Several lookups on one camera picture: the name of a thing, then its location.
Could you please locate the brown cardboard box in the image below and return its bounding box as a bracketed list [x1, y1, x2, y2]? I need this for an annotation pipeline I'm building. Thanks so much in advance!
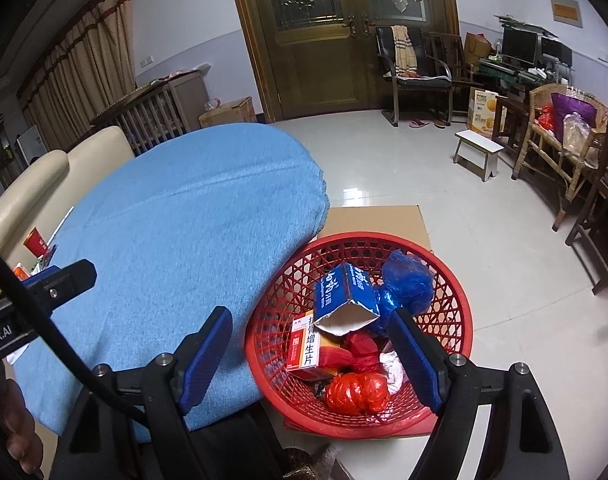
[199, 96, 257, 128]

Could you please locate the white plastic bag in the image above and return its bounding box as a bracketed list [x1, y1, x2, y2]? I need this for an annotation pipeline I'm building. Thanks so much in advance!
[379, 350, 407, 391]

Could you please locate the orange wall sign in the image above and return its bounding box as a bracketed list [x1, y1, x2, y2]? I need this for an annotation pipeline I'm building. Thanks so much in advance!
[550, 0, 584, 28]

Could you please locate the beige curtain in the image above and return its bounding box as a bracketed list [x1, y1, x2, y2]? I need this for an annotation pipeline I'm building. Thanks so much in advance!
[16, 0, 137, 126]

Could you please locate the black leather chair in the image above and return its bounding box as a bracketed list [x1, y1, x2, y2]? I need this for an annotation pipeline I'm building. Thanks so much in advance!
[375, 25, 455, 126]

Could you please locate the large black monitor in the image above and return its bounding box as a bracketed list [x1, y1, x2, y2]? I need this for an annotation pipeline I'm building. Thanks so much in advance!
[500, 27, 540, 66]

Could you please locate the clear plastic bag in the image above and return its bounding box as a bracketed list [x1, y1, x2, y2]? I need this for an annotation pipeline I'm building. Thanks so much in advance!
[561, 112, 602, 168]

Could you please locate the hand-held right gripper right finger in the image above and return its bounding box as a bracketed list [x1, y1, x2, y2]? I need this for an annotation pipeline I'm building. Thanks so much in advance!
[388, 307, 571, 480]

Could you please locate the wicker chair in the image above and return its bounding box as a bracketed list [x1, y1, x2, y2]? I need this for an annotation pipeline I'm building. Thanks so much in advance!
[511, 82, 608, 231]

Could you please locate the red plastic basket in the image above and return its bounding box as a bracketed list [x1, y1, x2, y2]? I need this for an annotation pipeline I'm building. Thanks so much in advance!
[244, 231, 475, 442]

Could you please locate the striped towel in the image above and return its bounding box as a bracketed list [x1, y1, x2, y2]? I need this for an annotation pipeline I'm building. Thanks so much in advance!
[391, 25, 417, 71]

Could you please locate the red plastic bag ball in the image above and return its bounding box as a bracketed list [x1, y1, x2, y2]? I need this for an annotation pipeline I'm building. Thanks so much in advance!
[325, 371, 391, 415]

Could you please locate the flat cardboard sheet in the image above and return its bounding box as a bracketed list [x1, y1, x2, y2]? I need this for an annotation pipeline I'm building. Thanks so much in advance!
[284, 204, 435, 441]

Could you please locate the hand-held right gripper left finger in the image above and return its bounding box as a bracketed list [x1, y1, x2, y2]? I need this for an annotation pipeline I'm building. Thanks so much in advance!
[51, 305, 234, 480]

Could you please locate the small black monitor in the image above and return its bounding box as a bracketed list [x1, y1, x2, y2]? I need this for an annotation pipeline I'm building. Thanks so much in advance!
[540, 36, 574, 68]

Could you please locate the red and white box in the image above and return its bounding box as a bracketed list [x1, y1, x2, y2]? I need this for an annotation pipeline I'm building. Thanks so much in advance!
[285, 312, 345, 381]

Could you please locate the wooden slatted crib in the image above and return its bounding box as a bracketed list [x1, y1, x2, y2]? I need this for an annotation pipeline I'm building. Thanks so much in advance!
[91, 80, 187, 158]

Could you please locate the blue toothpaste box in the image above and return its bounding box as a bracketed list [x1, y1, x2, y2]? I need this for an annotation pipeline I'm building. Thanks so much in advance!
[312, 262, 381, 338]

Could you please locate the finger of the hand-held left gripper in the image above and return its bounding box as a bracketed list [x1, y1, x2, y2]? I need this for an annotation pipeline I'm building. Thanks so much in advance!
[24, 259, 97, 313]

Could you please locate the white step stool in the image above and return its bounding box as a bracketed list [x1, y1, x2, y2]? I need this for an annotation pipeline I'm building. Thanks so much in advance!
[452, 129, 505, 181]

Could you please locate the white board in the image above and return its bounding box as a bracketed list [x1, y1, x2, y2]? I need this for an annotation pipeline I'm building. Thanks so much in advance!
[16, 125, 49, 166]

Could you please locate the brown plastic bag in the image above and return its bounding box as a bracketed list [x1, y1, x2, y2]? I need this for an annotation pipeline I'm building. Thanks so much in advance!
[283, 444, 352, 480]

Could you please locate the wooden glass door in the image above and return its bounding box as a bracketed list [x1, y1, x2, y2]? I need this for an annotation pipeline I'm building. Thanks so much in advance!
[225, 0, 460, 123]

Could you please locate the blue plastic bag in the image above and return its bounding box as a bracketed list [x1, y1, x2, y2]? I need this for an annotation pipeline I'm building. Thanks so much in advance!
[371, 250, 435, 338]

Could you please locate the beige leather sofa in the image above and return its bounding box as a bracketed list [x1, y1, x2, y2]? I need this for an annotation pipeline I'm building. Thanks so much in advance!
[0, 125, 135, 261]

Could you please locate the red paper cup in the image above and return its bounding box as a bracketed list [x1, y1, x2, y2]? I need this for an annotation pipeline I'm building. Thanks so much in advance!
[23, 226, 52, 256]

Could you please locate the purple cushion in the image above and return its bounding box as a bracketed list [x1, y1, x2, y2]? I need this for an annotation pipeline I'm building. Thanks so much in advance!
[550, 91, 600, 136]

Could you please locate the blue tablecloth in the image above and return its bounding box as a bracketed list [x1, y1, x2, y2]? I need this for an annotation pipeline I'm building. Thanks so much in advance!
[11, 122, 331, 436]

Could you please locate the black cable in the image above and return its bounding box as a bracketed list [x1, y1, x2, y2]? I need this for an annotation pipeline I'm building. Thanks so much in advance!
[0, 242, 150, 428]

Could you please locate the person's left hand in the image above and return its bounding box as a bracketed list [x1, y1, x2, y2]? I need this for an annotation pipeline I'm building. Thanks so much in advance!
[1, 377, 45, 480]

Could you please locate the dark wooden armchair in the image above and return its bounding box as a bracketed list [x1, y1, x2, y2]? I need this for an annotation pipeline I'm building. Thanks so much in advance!
[429, 31, 485, 86]

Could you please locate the orange print cardboard box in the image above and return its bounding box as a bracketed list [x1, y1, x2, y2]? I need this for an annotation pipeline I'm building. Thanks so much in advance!
[466, 86, 510, 136]

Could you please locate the white straw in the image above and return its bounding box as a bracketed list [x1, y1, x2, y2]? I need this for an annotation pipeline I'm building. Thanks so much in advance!
[48, 212, 70, 243]

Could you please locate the cluttered computer desk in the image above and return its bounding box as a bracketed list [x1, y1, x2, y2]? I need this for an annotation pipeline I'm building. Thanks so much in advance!
[479, 57, 572, 91]

